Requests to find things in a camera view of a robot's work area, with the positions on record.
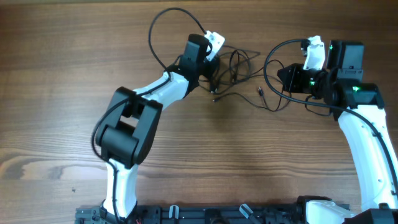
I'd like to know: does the black USB cable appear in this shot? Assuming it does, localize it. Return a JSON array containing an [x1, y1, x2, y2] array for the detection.
[[198, 45, 262, 95], [213, 58, 293, 113]]

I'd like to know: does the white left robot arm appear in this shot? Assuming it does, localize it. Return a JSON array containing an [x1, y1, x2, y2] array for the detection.
[[91, 31, 225, 223]]

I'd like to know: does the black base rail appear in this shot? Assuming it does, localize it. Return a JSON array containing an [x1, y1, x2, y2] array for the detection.
[[74, 203, 312, 224]]

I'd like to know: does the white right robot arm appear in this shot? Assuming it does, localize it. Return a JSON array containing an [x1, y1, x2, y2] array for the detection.
[[277, 36, 397, 223]]

